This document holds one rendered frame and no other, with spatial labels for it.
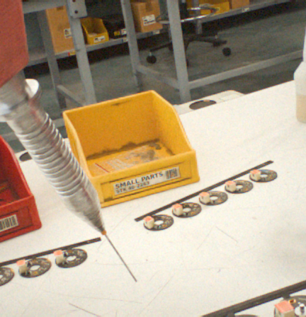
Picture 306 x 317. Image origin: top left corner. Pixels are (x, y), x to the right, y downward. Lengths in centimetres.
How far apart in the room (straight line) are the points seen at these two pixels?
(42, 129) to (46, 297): 27
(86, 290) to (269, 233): 14
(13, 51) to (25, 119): 2
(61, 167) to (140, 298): 23
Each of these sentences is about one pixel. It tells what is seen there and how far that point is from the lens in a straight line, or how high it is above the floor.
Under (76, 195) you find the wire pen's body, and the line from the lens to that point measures 19.
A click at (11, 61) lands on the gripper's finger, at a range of 16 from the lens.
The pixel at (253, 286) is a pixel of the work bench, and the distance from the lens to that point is 40.
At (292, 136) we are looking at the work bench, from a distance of 62.
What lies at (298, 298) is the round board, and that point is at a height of 81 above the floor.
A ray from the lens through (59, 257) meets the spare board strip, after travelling 46.
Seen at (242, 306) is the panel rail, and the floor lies 81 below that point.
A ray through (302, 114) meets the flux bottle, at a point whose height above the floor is 76.
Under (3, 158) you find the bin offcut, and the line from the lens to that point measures 60.
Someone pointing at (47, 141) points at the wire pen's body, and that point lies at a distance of 18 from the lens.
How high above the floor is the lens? 99
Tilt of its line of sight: 23 degrees down
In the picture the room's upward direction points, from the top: 10 degrees counter-clockwise
